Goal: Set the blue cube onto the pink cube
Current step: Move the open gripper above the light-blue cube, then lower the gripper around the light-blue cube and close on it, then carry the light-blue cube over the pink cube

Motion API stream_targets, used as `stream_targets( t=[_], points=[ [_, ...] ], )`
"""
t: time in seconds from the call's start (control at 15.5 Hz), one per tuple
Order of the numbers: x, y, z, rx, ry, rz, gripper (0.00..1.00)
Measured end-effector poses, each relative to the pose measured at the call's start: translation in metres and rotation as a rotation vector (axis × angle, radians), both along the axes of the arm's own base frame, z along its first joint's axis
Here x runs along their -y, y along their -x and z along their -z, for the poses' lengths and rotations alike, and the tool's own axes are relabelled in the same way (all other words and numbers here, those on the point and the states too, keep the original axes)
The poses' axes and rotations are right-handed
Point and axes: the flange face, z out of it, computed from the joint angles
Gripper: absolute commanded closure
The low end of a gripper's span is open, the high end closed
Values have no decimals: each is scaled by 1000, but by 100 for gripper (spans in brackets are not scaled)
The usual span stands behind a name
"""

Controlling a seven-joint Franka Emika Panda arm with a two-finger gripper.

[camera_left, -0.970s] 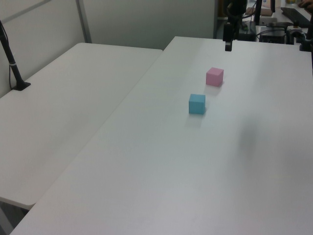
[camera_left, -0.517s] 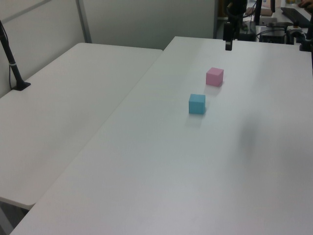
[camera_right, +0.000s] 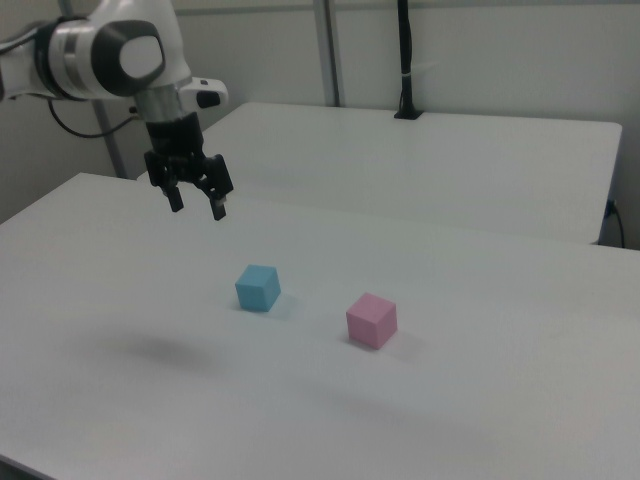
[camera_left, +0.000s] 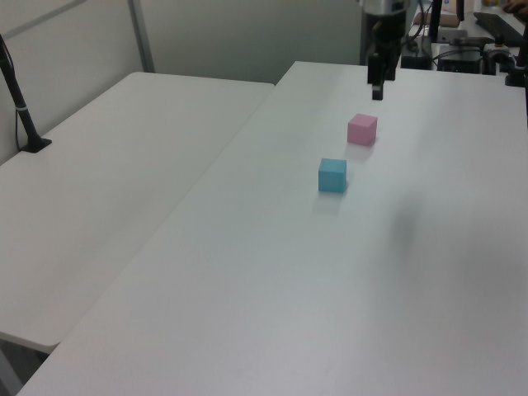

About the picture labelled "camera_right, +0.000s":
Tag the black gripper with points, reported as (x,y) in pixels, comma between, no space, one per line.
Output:
(175,145)

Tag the blue cube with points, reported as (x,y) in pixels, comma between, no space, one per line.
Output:
(256,292)

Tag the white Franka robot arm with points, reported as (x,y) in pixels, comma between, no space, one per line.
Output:
(75,45)

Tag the pink cube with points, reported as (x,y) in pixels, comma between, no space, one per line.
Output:
(371,322)

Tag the grey partition post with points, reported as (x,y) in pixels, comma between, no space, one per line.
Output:
(112,145)
(330,50)

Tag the black camera stand pole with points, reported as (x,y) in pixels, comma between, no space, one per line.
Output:
(406,55)

